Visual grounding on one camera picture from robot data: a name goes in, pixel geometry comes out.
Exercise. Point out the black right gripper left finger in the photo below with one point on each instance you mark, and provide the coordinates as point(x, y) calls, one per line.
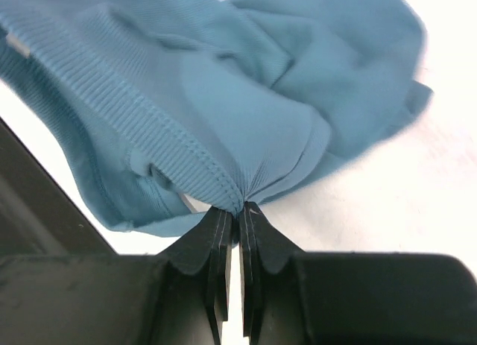
point(179, 296)

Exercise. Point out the teal tank top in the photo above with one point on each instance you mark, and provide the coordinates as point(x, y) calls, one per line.
point(225, 101)

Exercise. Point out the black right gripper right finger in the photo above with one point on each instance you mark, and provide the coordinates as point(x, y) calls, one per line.
point(290, 296)

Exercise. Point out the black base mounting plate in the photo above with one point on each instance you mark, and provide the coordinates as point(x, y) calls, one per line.
point(37, 217)

